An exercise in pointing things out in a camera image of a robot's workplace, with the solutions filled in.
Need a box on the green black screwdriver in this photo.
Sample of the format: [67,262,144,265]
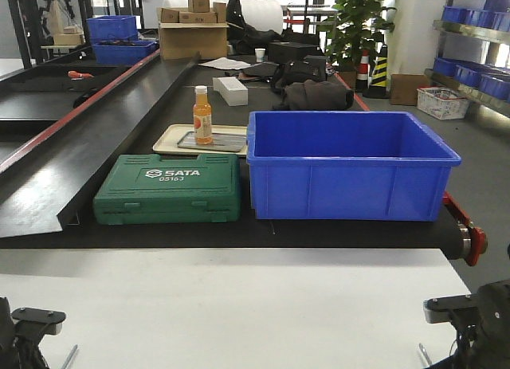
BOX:
[418,343,433,367]
[61,344,78,369]

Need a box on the black bag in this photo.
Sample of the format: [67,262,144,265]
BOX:
[270,55,327,94]

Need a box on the brown cardboard box on floor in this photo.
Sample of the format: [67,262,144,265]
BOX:
[390,74,431,106]

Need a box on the beige plastic tray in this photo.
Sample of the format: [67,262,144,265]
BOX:
[152,124,247,158]

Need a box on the stacked blue bins far left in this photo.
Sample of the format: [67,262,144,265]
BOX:
[87,15,158,65]

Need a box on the white foam block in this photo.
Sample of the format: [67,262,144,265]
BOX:
[213,77,249,107]

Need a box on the dark folded cloth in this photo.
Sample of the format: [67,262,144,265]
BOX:
[272,80,354,111]

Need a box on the metal shelf with blue bins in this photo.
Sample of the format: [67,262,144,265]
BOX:
[425,0,509,117]

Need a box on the white paper cup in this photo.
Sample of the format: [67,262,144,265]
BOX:
[255,48,265,63]

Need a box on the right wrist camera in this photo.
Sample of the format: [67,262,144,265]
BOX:
[423,294,479,324]

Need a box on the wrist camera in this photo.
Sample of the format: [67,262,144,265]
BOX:
[11,307,66,337]
[423,294,479,324]

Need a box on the orange juice bottle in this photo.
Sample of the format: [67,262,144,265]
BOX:
[193,85,213,145]

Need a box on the yellow black traffic cone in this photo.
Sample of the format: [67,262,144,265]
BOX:
[363,44,389,99]

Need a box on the white plastic basket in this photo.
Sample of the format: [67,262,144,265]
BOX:
[417,87,470,120]

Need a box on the small metal tray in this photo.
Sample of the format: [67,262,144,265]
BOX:
[177,132,247,152]

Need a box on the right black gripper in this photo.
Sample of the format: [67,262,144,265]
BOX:
[432,280,509,368]

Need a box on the large blue plastic bin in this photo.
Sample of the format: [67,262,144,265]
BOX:
[246,111,461,222]

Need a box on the orange handled tool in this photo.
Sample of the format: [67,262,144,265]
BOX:
[67,70,94,80]

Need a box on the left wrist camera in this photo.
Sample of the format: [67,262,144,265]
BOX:
[11,307,66,337]

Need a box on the green SATA tool case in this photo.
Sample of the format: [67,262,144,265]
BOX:
[93,154,241,225]

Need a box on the green potted plant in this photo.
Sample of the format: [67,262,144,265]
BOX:
[326,0,394,70]

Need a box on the red white traffic cone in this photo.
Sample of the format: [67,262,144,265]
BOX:
[355,49,369,92]

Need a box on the large cardboard box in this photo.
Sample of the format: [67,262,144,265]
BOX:
[159,23,228,60]

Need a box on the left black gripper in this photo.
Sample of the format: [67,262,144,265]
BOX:
[1,297,45,368]

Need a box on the red conveyor end bracket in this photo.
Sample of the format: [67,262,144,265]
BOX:
[442,191,488,266]

